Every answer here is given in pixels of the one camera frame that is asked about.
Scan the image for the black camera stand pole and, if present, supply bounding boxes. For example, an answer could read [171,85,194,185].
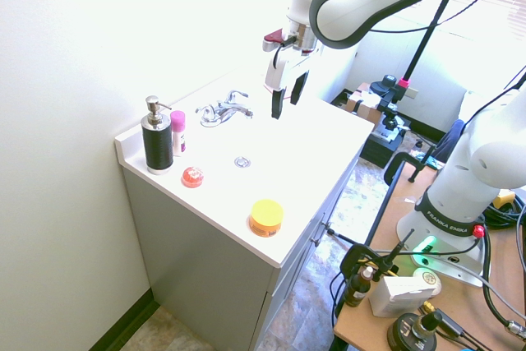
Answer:
[400,0,456,85]

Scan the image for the brown glass dropper bottle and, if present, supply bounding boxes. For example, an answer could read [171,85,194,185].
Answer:
[343,265,376,308]

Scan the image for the grey vanity cabinet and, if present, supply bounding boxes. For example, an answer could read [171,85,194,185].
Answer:
[122,136,373,351]

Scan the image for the window blinds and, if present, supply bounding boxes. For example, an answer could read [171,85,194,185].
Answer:
[435,0,526,46]

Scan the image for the brown cardboard box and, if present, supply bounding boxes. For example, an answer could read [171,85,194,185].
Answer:
[346,82,385,122]

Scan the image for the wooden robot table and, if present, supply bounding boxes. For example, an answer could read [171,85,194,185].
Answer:
[333,159,526,351]

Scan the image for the white sink countertop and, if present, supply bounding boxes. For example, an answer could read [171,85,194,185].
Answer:
[114,67,376,269]

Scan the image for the red wrist camera mount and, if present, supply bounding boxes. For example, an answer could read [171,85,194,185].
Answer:
[262,27,298,53]

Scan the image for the black storage case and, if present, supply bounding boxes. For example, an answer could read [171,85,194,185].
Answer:
[360,125,402,169]

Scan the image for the yellow lidded orange jar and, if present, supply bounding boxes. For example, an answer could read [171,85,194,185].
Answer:
[248,199,285,239]

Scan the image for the chrome sink faucet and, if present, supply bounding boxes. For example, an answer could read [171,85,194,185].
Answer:
[195,89,255,128]

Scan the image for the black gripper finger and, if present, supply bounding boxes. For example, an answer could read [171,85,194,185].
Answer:
[270,88,286,121]
[289,71,310,105]

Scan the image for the black camera head clamp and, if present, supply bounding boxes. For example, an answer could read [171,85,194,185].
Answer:
[371,74,418,130]

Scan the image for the white cardboard box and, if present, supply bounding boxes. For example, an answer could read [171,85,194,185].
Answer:
[368,275,436,319]

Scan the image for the yellow black tool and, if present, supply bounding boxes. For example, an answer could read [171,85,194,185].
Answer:
[492,189,517,211]

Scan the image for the red round soap puck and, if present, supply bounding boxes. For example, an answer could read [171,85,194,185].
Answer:
[180,166,205,188]

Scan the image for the white round tin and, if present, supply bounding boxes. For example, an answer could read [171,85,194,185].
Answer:
[412,267,443,296]

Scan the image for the black c-clamp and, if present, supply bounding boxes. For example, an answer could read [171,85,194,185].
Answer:
[339,229,415,286]
[384,152,431,186]

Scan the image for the black chrome soap dispenser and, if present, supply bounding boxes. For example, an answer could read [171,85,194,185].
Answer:
[141,95,174,176]

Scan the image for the pink capped white bottle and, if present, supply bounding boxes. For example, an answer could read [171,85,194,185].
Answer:
[169,110,188,158]

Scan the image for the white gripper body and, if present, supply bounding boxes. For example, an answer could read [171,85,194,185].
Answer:
[264,44,322,94]

